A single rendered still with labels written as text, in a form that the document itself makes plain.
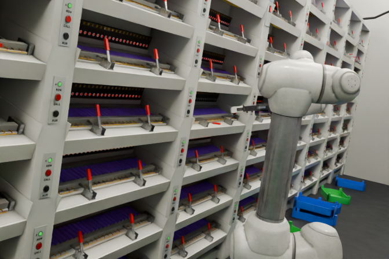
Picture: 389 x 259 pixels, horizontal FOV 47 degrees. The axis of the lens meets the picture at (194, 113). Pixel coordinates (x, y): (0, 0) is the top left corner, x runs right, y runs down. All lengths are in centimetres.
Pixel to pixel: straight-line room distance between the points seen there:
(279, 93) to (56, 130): 69
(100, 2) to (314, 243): 105
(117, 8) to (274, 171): 73
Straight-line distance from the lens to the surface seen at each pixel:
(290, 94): 144
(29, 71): 114
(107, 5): 132
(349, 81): 145
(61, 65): 119
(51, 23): 117
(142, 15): 144
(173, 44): 176
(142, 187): 162
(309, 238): 164
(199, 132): 191
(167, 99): 176
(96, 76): 130
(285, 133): 149
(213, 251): 252
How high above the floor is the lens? 99
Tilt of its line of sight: 6 degrees down
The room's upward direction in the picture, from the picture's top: 9 degrees clockwise
